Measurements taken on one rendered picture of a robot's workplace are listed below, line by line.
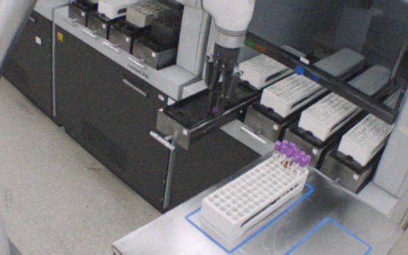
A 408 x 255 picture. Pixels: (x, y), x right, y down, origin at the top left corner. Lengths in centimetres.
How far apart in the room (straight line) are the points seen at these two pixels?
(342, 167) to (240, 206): 45
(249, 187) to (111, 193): 129
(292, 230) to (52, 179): 151
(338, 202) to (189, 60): 83
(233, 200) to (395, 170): 58
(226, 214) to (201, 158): 76
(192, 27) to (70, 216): 102
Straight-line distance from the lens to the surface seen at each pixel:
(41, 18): 251
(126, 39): 196
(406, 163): 150
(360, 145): 151
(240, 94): 168
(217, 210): 112
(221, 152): 178
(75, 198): 237
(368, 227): 130
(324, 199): 133
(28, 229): 225
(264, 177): 123
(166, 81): 185
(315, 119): 154
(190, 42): 184
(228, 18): 135
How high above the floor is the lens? 166
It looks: 35 degrees down
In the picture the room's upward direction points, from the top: 10 degrees clockwise
